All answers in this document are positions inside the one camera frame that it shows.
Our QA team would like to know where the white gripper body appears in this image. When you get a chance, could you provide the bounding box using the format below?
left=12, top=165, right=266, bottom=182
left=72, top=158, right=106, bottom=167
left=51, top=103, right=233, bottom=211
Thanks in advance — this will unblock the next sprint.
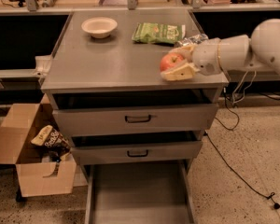
left=192, top=38, right=221, bottom=76

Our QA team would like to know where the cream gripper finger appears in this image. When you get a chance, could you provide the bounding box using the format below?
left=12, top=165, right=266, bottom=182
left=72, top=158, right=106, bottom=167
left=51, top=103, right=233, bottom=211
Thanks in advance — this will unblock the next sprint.
left=161, top=62, right=199, bottom=81
left=170, top=44, right=196, bottom=62

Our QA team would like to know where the red apple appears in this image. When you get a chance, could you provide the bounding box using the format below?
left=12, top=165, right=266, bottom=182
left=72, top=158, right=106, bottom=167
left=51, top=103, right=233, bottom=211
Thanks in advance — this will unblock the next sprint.
left=160, top=52, right=184, bottom=71

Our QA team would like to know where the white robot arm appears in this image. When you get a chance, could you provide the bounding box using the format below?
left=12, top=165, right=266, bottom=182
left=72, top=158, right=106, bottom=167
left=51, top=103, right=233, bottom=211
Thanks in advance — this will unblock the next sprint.
left=161, top=19, right=280, bottom=81

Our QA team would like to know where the grey drawer cabinet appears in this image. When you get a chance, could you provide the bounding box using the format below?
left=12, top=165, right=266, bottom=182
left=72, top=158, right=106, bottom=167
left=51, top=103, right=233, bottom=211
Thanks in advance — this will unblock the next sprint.
left=40, top=8, right=230, bottom=173

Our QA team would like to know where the middle grey drawer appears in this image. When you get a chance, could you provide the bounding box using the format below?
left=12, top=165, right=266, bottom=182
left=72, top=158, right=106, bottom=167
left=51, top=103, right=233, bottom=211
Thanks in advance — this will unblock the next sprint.
left=72, top=141, right=202, bottom=165

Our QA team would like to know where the grey drawer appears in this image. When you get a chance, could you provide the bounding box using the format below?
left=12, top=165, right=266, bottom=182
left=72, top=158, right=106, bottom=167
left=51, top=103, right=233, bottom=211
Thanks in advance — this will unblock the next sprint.
left=84, top=161, right=196, bottom=224
left=72, top=141, right=202, bottom=165
left=53, top=104, right=217, bottom=137

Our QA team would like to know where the top grey drawer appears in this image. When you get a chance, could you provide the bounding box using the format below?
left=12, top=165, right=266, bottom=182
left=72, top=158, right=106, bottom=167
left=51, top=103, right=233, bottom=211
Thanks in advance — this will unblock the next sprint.
left=53, top=104, right=217, bottom=137

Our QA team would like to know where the bottom grey drawer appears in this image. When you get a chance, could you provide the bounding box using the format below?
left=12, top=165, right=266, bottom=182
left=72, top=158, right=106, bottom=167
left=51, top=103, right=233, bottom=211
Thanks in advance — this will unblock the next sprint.
left=84, top=161, right=196, bottom=224

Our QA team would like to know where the crushed silver can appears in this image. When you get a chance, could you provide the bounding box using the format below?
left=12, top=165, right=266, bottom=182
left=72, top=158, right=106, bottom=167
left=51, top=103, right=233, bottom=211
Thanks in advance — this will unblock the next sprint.
left=175, top=34, right=208, bottom=48

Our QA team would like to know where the green chip bag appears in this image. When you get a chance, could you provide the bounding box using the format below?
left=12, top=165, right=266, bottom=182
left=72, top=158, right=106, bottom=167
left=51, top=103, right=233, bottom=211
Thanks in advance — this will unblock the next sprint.
left=132, top=22, right=186, bottom=45

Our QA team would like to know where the white paper bowl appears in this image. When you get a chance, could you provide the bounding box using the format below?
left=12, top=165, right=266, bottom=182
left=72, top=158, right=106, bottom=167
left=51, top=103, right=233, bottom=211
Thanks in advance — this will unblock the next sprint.
left=81, top=17, right=118, bottom=39

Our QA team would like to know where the brown snack bag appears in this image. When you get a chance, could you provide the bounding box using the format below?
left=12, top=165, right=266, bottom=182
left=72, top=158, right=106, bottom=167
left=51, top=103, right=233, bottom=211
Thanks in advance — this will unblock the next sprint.
left=31, top=125, right=70, bottom=152

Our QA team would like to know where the open cardboard box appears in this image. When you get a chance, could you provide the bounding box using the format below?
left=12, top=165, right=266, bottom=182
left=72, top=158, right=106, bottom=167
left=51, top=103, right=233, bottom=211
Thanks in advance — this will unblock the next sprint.
left=0, top=104, right=77, bottom=197

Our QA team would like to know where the white cable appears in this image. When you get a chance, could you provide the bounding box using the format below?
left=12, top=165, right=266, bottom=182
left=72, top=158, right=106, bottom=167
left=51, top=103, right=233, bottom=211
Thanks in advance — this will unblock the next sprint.
left=231, top=70, right=258, bottom=105

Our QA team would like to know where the black floor cable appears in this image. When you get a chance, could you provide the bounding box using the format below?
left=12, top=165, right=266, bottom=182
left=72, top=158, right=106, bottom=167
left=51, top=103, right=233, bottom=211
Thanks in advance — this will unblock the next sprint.
left=204, top=91, right=280, bottom=212

